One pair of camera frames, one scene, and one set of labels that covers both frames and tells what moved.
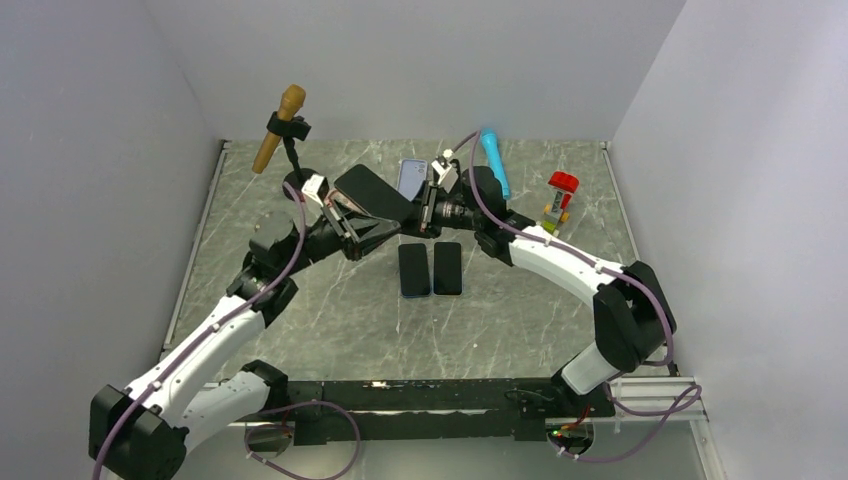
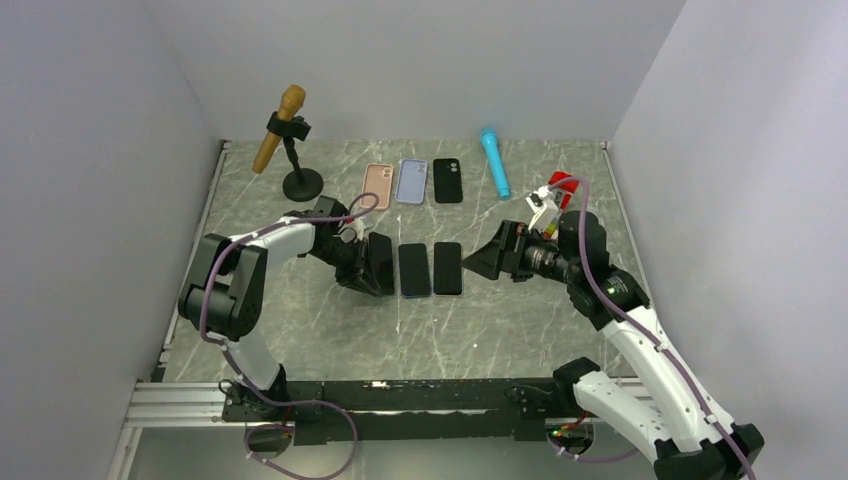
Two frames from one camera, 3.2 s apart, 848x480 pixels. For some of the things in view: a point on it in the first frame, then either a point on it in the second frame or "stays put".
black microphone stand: [288, 127] stays put
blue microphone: [491, 142] stays put
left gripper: [338, 216] to [359, 275]
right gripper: [421, 221] to [508, 255]
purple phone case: [412, 176] stays put
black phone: [447, 268] stays put
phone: [414, 271] stays put
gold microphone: [292, 100] stays put
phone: [376, 196] to [381, 261]
